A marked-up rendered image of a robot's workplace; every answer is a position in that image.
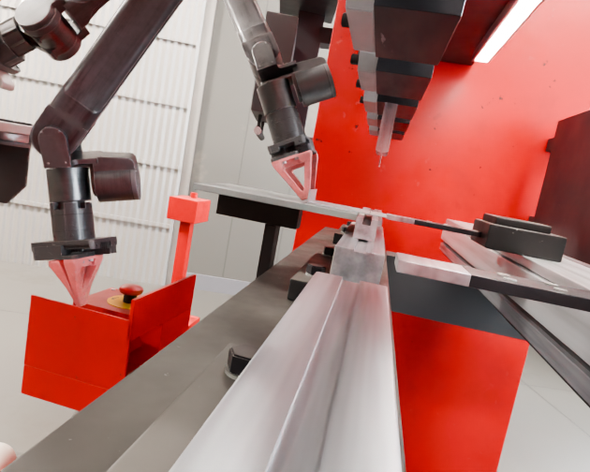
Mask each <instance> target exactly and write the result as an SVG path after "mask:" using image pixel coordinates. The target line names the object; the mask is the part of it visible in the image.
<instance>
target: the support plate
mask: <svg viewBox="0 0 590 472"><path fill-rule="evenodd" d="M193 189H197V190H201V191H206V192H211V193H215V194H220V195H225V196H230V197H235V198H240V199H249V200H253V201H258V202H263V203H268V204H273V205H278V206H283V207H288V208H292V209H297V210H302V211H307V212H312V213H317V214H325V215H330V216H335V217H340V218H345V219H350V220H355V221H356V219H357V216H358V215H359V213H355V212H351V211H346V210H341V209H336V208H331V207H326V206H321V205H316V204H311V203H305V202H307V199H305V200H301V199H300V198H299V197H296V196H291V195H286V194H281V193H276V192H272V191H266V190H261V189H256V188H252V187H246V186H241V185H236V184H205V183H194V185H193ZM302 203H304V204H302Z"/></svg>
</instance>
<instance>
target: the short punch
mask: <svg viewBox="0 0 590 472"><path fill-rule="evenodd" d="M397 107H398V104H394V103H388V102H385V106H384V110H383V114H382V119H381V124H380V129H379V133H378V138H377V143H376V154H377V155H380V158H379V163H378V166H379V167H380V163H381V158H382V156H387V155H388V152H389V148H390V143H391V135H392V131H393V126H394V121H395V116H396V112H397Z"/></svg>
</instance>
